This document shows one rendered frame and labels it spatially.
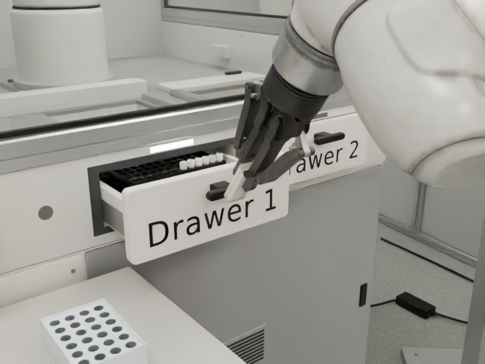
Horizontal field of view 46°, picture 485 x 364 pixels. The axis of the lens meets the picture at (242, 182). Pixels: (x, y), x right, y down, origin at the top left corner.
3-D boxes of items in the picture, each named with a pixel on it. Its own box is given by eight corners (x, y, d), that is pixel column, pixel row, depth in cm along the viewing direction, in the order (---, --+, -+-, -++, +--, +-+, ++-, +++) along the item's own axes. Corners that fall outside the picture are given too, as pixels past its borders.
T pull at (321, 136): (345, 139, 111) (346, 132, 110) (317, 146, 106) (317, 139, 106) (331, 135, 113) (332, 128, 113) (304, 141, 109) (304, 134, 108)
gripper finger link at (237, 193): (260, 163, 78) (263, 167, 78) (242, 194, 83) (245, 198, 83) (242, 167, 76) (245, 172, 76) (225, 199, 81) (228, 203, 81)
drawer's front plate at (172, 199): (288, 215, 96) (290, 152, 92) (132, 266, 80) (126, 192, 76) (281, 211, 98) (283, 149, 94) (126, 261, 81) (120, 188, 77)
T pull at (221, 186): (251, 191, 85) (251, 182, 84) (209, 203, 80) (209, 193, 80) (237, 184, 87) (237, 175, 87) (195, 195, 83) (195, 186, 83)
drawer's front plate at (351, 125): (365, 163, 122) (369, 113, 118) (259, 193, 106) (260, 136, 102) (359, 161, 123) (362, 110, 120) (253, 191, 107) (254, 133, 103)
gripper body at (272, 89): (349, 94, 66) (313, 147, 72) (308, 45, 69) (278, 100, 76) (301, 102, 61) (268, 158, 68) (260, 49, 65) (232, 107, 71)
